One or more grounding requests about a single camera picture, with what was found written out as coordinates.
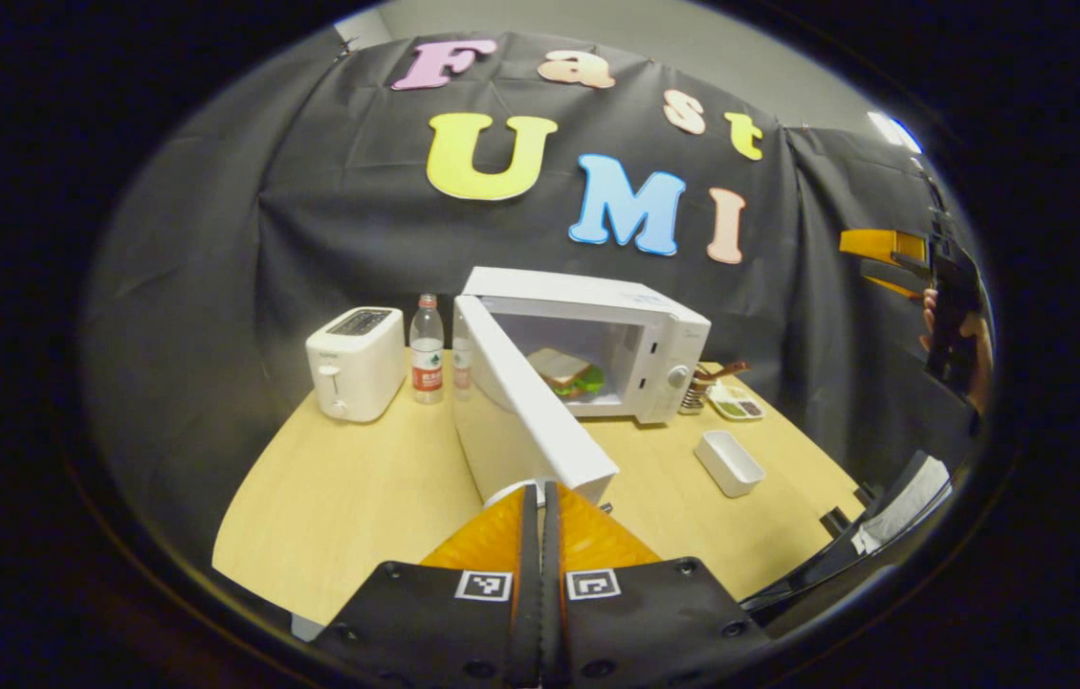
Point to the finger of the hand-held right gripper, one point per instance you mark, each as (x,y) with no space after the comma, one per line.
(893,284)
(879,244)

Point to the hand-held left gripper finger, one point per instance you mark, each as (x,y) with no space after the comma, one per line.
(528,612)
(551,612)

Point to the white microwave oven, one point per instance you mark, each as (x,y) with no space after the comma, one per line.
(664,321)

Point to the sandwich with green lettuce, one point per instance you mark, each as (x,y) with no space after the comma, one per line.
(566,375)

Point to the small ceiling light panel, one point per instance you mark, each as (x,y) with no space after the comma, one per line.
(895,132)

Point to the white divided plate with beans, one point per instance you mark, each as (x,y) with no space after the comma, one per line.
(738,404)

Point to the small white rectangular tray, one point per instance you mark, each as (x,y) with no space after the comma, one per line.
(729,464)

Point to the clear water bottle red label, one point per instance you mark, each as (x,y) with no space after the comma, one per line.
(426,359)

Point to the white toaster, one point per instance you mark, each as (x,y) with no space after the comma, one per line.
(353,368)

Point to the black backdrop cloth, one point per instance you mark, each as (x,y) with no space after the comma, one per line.
(214,287)

